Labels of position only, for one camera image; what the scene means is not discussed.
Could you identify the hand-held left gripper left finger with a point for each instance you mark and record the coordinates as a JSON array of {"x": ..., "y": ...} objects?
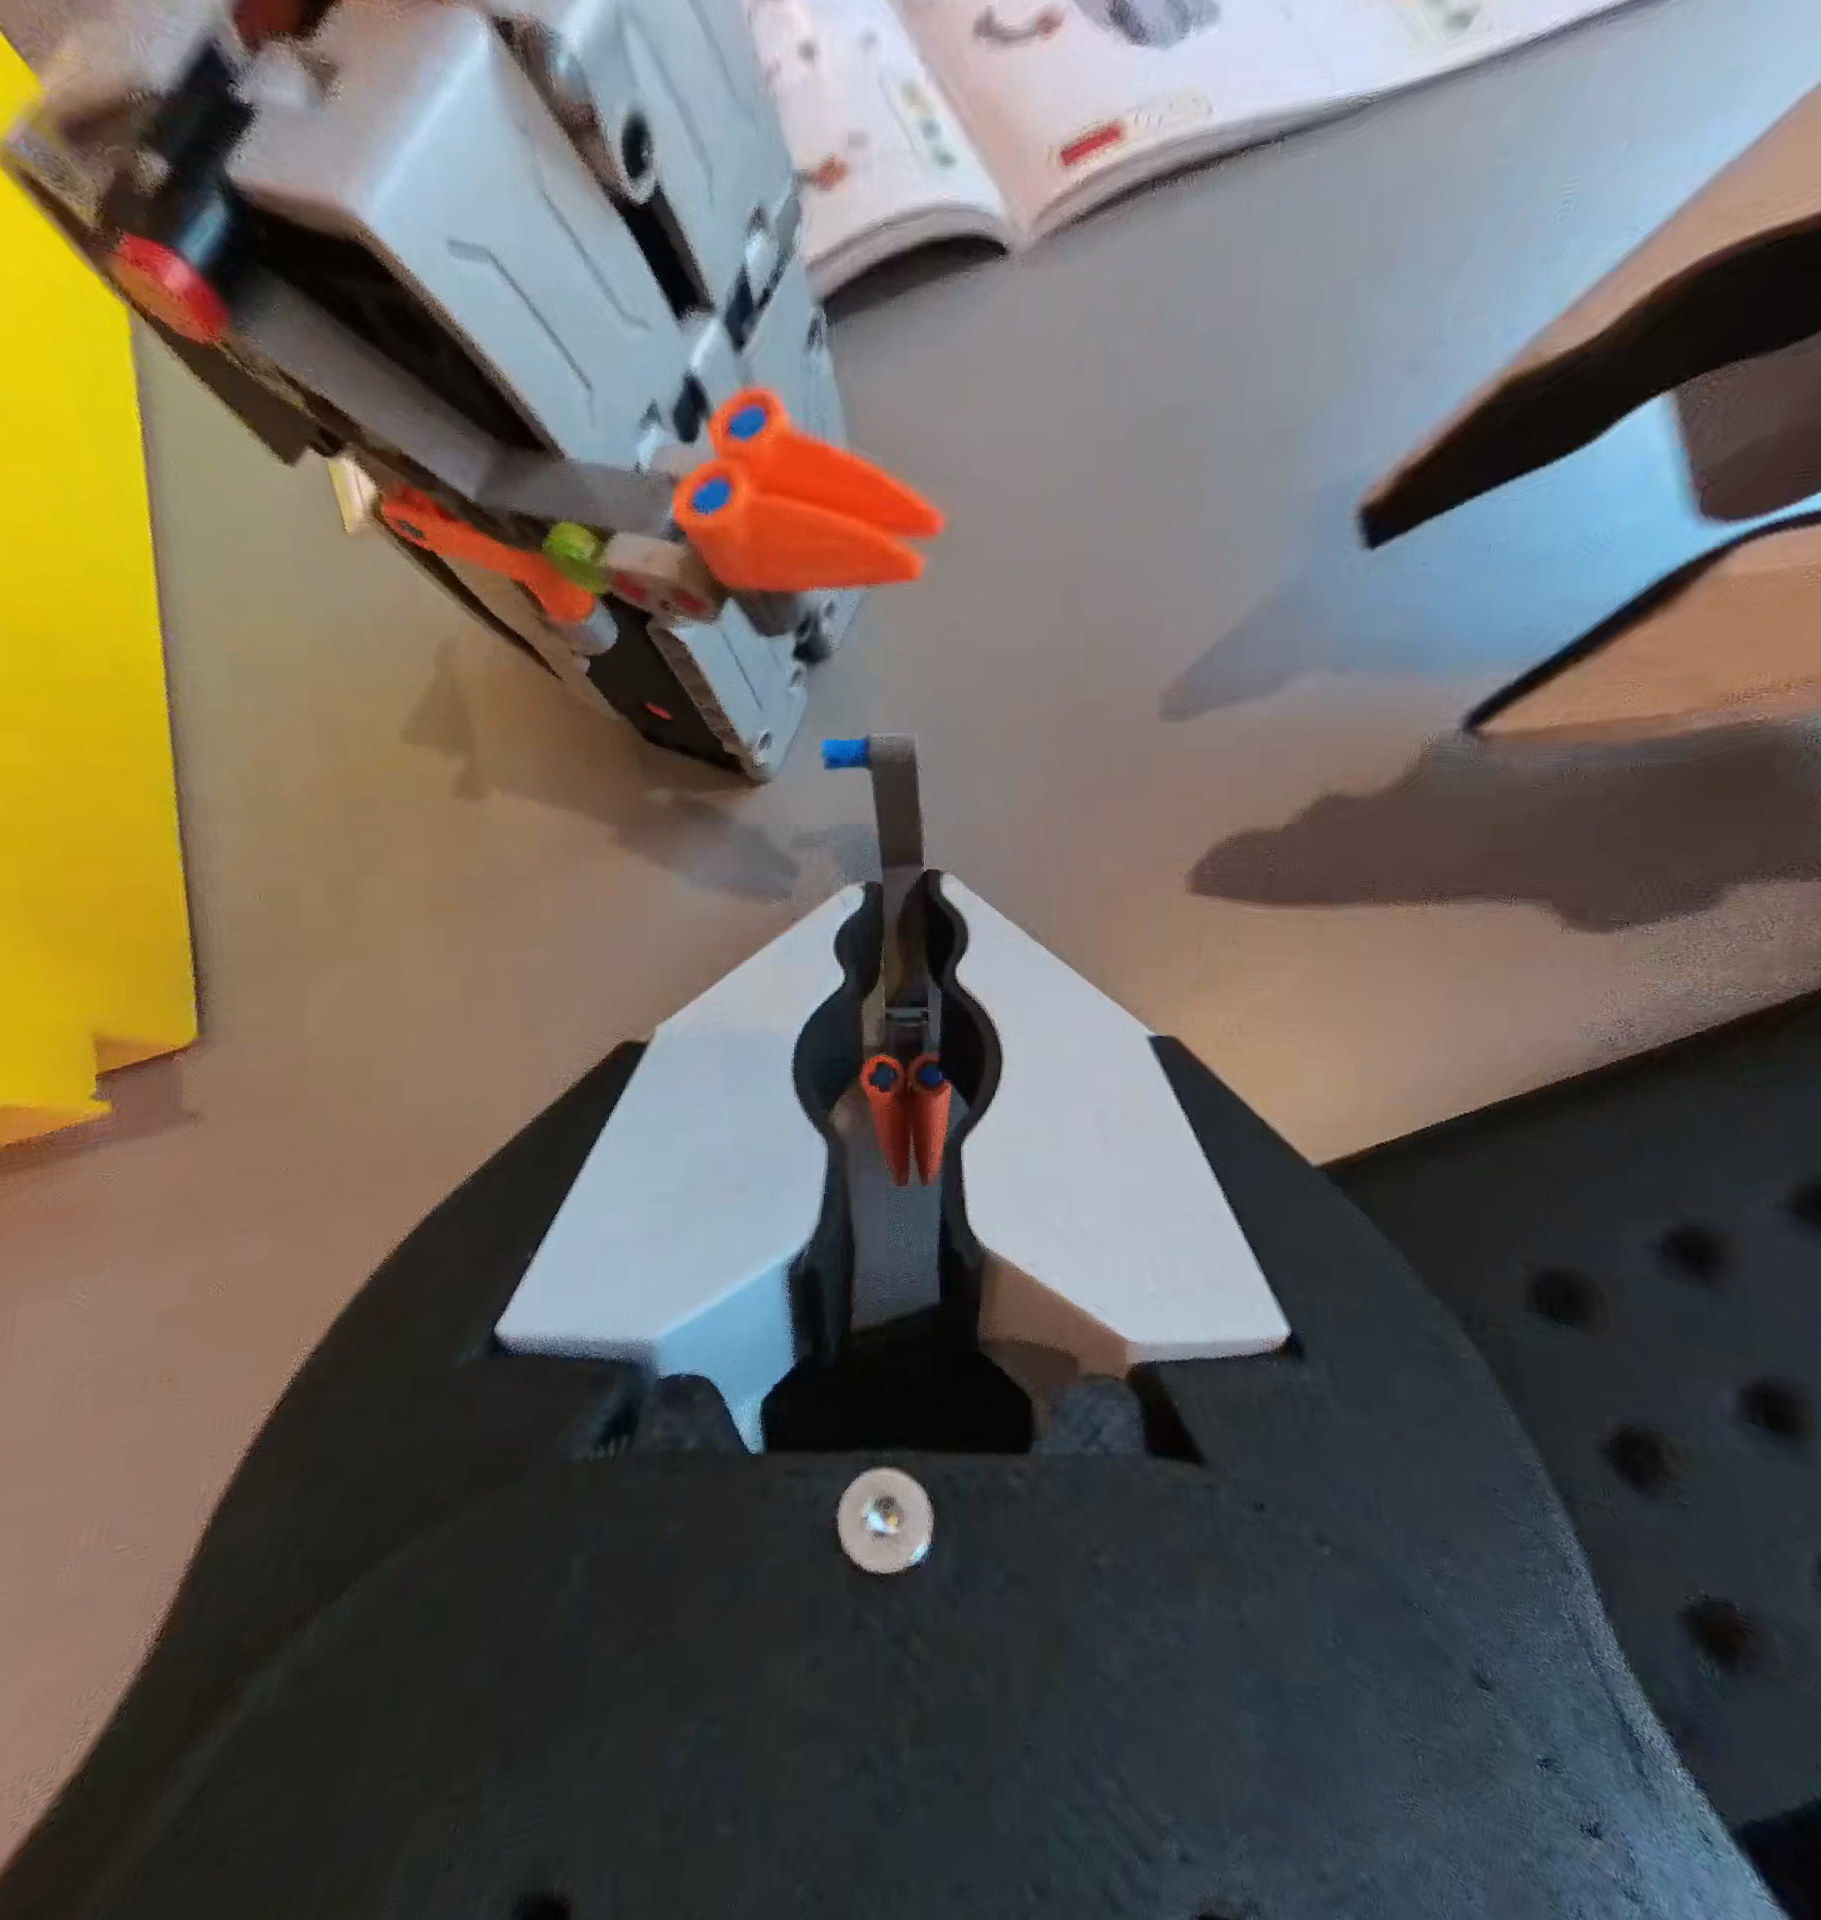
[{"x": 655, "y": 1200}]

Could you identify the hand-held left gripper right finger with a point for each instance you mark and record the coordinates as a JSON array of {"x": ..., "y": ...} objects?
[{"x": 1121, "y": 1200}]

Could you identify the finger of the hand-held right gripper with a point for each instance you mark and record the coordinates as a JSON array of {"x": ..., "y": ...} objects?
[
  {"x": 1720, "y": 256},
  {"x": 1750, "y": 660}
]

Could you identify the grey brick arm orange claws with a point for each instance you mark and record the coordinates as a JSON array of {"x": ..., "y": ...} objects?
[{"x": 899, "y": 811}]

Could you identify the white instruction booklet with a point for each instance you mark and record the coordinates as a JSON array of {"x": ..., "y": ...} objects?
[{"x": 1088, "y": 90}]

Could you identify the grey brick robot model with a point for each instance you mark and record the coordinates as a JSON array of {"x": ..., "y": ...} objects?
[{"x": 443, "y": 179}]

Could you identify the black perforated foam mat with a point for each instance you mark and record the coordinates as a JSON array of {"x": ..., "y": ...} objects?
[{"x": 1673, "y": 1351}]

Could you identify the yellow box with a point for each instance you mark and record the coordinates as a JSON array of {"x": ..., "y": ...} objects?
[{"x": 40, "y": 675}]

